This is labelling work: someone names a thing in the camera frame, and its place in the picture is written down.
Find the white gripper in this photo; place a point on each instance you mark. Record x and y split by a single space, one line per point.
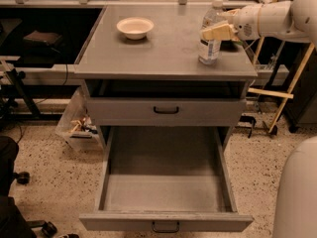
246 24

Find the clear plastic water bottle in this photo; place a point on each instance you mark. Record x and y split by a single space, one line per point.
209 50

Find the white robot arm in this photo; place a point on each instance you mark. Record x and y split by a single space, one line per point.
293 21

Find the grey drawer cabinet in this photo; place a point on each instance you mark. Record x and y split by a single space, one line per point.
164 64

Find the closed grey upper drawer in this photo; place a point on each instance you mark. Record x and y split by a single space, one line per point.
165 112

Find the open grey lower drawer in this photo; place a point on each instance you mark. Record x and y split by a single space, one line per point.
165 180

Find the green snack bag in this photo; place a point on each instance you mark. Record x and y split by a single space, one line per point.
234 39

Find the white paper bowl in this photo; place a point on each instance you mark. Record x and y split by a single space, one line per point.
135 28

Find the clear plastic storage bin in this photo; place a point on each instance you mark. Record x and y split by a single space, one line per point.
75 125

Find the dark box on shelf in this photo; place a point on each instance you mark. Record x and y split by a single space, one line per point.
40 39

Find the black metal table leg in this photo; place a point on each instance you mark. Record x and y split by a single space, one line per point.
16 80

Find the black office chair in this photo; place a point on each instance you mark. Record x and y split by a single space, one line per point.
12 223

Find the wooden easel frame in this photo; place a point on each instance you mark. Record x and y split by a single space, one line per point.
284 52

